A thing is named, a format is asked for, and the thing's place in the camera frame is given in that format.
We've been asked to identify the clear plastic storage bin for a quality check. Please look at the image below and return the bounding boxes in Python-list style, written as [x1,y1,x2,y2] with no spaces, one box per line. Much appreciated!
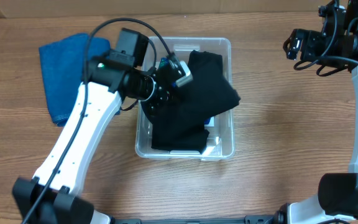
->
[135,37,235,161]

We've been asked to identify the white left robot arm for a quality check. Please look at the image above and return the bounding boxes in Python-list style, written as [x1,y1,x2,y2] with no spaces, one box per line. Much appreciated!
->
[12,54,192,223]

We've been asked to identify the folded blue denim cloth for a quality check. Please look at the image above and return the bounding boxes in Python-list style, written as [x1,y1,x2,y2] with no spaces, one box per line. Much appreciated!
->
[38,33,121,128]

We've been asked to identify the blue green sequin garment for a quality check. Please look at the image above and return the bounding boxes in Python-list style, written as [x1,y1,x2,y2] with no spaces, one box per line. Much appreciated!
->
[157,55,217,126]

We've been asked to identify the black cloth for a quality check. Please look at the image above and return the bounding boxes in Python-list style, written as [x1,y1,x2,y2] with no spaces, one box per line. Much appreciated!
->
[188,51,233,92]
[152,78,241,152]

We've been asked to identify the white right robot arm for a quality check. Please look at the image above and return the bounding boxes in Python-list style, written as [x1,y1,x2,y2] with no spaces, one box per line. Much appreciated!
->
[271,0,358,223]

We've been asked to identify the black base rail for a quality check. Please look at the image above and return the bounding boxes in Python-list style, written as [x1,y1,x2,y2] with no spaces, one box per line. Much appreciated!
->
[110,215,274,224]

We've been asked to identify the white label in bin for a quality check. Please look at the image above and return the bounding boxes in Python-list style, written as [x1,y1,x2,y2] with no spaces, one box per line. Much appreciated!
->
[204,117,214,127]

